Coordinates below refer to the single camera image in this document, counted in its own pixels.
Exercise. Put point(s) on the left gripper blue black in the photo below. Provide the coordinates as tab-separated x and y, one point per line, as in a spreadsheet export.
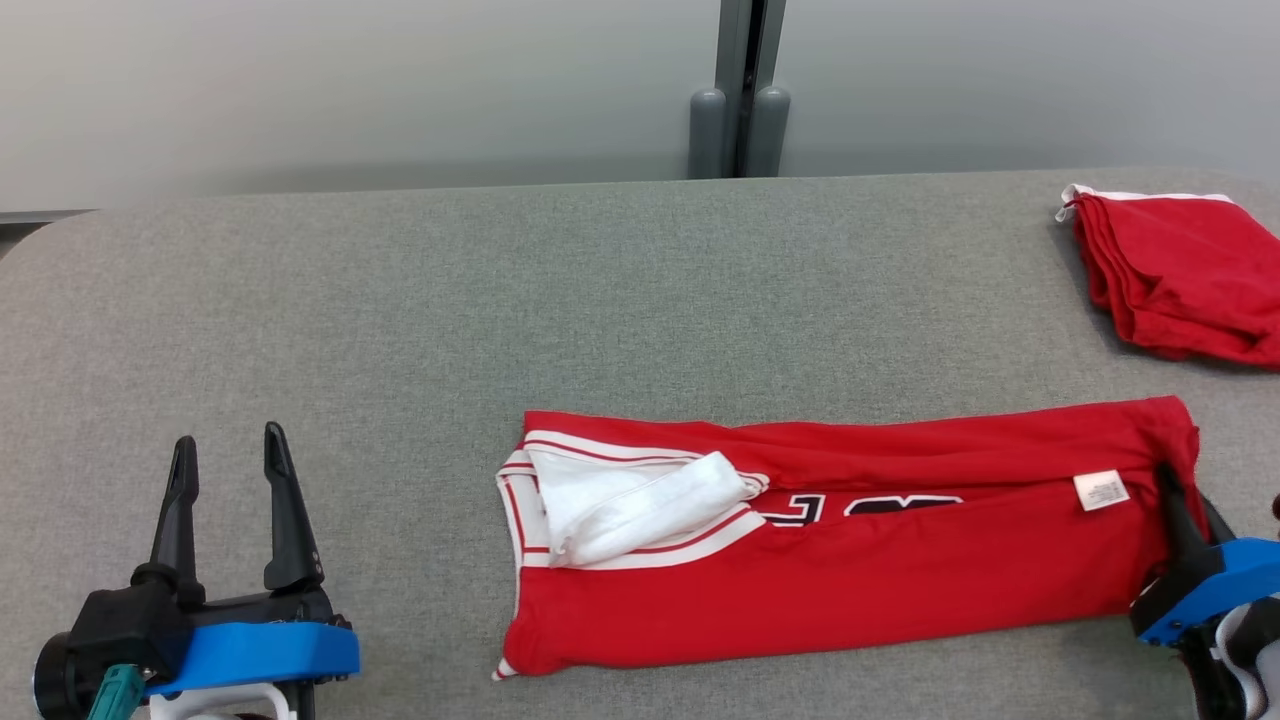
270	650

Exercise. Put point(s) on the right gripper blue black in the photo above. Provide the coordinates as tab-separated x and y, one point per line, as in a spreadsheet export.
1230	580

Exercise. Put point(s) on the red shorts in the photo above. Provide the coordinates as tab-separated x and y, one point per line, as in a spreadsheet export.
1180	270

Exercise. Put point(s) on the red white basketball jersey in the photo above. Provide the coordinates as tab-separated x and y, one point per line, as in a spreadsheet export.
850	590

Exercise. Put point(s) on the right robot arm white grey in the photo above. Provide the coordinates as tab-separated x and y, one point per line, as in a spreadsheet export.
1255	680

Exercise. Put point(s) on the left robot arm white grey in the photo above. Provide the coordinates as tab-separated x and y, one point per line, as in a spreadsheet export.
215	700

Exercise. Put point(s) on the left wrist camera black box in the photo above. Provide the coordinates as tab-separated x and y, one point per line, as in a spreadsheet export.
120	625

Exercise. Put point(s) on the grey partition post two feet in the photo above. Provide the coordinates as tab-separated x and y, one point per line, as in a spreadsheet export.
708	130

